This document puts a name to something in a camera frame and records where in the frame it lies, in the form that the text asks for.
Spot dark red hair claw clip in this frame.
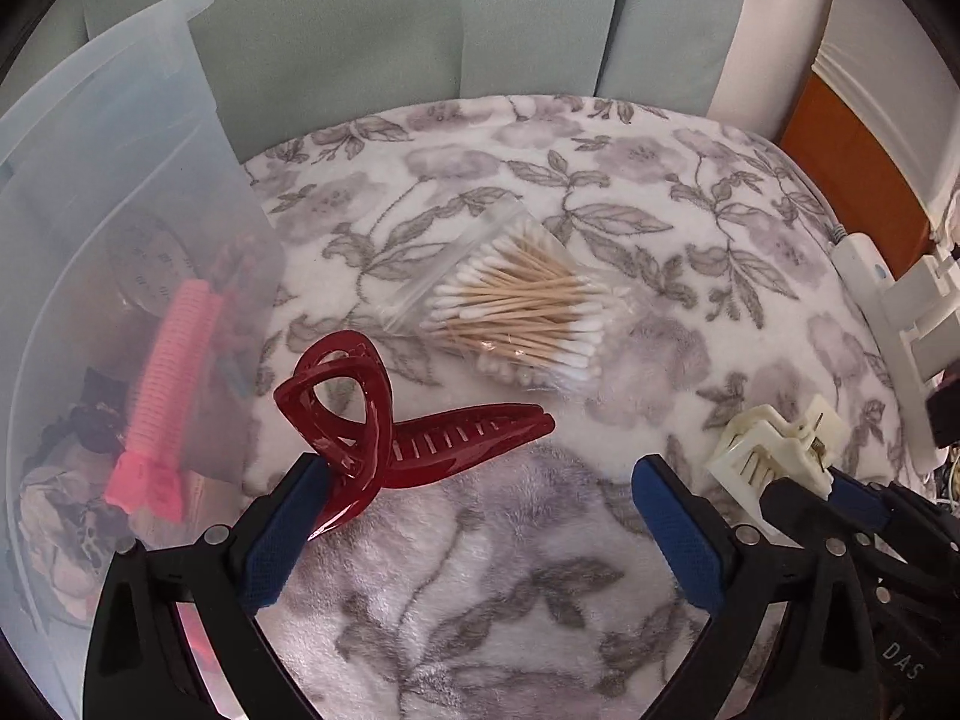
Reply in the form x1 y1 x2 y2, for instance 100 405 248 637
273 330 558 545

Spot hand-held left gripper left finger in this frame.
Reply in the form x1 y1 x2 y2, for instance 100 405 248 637
82 452 332 720

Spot bag of cotton swabs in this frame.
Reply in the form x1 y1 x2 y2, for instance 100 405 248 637
378 202 640 400

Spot pale green curtain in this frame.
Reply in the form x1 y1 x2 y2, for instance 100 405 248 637
0 0 760 166

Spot clear plastic container blue latches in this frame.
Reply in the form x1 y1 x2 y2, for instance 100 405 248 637
0 0 290 720

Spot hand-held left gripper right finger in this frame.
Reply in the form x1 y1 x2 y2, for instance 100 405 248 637
631 453 878 720

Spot round dotted grey item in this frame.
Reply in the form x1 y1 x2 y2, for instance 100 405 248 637
112 213 205 317

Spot leopard print scrunchie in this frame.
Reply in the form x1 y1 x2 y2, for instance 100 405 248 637
19 465 121 565

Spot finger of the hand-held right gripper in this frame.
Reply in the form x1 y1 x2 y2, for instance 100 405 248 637
754 475 890 552
823 467 960 593

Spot white power strip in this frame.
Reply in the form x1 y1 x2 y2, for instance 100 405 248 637
828 232 901 310

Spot floral grey white blanket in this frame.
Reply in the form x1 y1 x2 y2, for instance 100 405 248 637
172 94 913 720

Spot pink hair roller clip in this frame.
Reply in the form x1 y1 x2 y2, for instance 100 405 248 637
103 279 227 519

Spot white hair claw clip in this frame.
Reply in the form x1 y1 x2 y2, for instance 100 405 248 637
705 393 853 500

